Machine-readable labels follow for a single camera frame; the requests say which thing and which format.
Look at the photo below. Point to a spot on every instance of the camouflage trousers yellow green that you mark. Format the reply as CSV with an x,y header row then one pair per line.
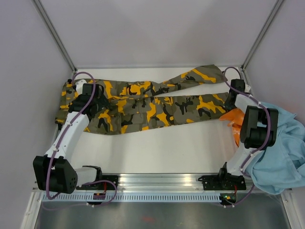
x,y
129,107

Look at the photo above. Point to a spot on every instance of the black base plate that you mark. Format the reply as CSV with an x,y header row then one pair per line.
x,y
215,182
103,183

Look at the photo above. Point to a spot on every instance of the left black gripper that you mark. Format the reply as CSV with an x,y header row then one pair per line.
x,y
102,102

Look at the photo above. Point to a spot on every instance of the orange garment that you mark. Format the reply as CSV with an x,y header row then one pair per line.
x,y
235,118

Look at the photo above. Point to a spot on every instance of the light blue garment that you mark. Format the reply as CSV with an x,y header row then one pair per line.
x,y
281,166

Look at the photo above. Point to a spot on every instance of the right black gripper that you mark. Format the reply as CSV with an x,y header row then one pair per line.
x,y
228,106

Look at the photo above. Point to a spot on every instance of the left aluminium frame post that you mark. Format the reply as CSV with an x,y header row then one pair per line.
x,y
52,30

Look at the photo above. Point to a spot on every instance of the white slotted cable duct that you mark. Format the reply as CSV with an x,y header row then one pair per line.
x,y
140,197

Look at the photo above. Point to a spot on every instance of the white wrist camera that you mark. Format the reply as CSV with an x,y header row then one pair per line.
x,y
247,88
79,86

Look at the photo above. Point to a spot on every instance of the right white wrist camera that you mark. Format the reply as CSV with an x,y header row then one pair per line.
x,y
247,88

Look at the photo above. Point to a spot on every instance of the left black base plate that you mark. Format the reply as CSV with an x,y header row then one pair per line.
x,y
103,183

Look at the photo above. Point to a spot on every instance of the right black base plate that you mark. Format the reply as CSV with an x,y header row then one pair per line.
x,y
215,182

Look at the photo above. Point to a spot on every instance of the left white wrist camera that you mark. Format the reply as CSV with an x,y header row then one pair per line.
x,y
79,86

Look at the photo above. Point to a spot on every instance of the aluminium frame post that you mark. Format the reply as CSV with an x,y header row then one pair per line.
x,y
52,30
263,31

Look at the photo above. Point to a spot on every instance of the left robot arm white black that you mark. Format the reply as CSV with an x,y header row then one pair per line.
x,y
53,170

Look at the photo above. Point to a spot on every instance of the right aluminium frame post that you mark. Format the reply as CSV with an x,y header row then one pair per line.
x,y
263,31

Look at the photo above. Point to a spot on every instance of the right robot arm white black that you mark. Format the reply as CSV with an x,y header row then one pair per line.
x,y
258,132

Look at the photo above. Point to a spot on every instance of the aluminium mounting rail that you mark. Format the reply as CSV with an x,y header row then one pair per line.
x,y
134,182

